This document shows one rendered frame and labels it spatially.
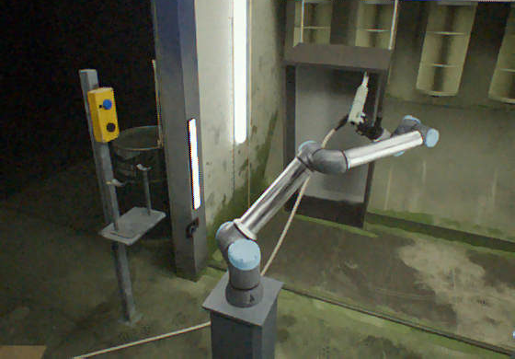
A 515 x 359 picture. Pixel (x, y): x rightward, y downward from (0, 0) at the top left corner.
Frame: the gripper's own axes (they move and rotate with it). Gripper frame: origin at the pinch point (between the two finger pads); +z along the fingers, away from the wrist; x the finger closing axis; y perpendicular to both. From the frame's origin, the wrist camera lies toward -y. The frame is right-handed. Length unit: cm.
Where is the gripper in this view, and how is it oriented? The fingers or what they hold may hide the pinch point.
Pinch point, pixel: (352, 110)
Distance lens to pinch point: 204.6
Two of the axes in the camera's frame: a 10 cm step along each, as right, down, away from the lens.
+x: 3.4, -7.2, 6.1
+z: -8.2, -5.4, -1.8
